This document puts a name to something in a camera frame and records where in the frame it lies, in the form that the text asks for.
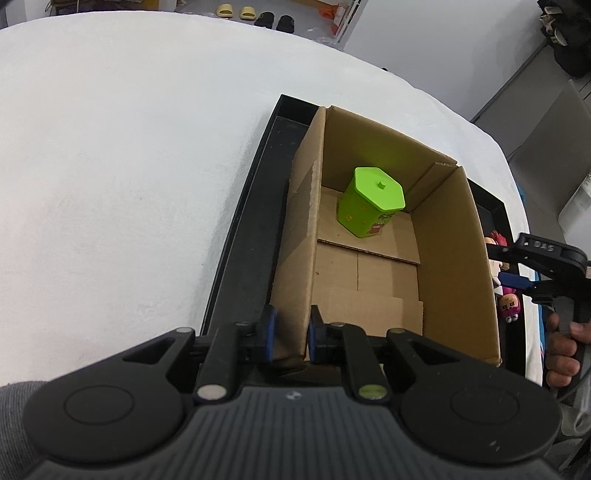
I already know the person's right hand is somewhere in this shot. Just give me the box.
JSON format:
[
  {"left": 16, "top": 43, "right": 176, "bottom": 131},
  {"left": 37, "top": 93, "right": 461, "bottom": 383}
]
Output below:
[{"left": 545, "top": 314, "right": 591, "bottom": 388}]

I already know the brown cardboard box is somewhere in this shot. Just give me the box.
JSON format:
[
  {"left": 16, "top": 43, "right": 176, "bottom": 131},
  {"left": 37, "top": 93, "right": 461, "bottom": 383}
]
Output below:
[{"left": 269, "top": 105, "right": 503, "bottom": 367}]

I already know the red-haired doll figure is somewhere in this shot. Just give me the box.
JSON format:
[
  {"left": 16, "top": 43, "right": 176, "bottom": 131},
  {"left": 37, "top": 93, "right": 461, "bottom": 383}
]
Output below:
[{"left": 483, "top": 230, "right": 509, "bottom": 278}]

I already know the black tray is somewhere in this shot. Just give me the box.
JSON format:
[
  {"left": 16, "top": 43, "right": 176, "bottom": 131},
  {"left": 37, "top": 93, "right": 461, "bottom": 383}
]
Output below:
[{"left": 201, "top": 95, "right": 532, "bottom": 384}]

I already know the person's grey clothing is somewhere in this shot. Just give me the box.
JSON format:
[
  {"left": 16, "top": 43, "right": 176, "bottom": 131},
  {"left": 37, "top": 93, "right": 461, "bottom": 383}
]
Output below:
[{"left": 0, "top": 381, "right": 51, "bottom": 480}]

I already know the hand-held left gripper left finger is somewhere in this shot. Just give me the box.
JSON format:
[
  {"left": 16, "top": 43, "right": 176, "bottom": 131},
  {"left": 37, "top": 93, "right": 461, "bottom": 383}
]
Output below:
[{"left": 121, "top": 305, "right": 279, "bottom": 400}]

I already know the green hexagonal lidded container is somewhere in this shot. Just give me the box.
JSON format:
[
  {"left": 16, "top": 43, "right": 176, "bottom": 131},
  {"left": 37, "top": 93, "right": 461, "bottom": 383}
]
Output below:
[{"left": 336, "top": 166, "right": 407, "bottom": 239}]

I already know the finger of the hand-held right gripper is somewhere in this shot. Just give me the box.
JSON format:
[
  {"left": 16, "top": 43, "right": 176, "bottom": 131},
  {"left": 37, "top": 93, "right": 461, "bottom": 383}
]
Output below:
[
  {"left": 498, "top": 273, "right": 557, "bottom": 304},
  {"left": 485, "top": 242, "right": 520, "bottom": 266}
]

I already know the pink doll figure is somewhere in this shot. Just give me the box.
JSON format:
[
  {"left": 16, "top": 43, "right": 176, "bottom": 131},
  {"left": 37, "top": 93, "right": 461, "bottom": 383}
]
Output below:
[{"left": 496, "top": 284, "right": 522, "bottom": 324}]

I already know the black jacket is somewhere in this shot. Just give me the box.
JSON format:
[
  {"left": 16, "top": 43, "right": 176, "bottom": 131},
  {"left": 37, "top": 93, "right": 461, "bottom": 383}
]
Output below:
[{"left": 538, "top": 0, "right": 591, "bottom": 77}]

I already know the white tablecloth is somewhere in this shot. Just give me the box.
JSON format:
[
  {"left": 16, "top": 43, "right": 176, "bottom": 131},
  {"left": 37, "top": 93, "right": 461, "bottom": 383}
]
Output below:
[{"left": 0, "top": 9, "right": 533, "bottom": 385}]

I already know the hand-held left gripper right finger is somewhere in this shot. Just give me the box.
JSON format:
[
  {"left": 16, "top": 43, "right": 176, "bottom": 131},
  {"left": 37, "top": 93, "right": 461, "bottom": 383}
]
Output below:
[{"left": 308, "top": 305, "right": 468, "bottom": 402}]

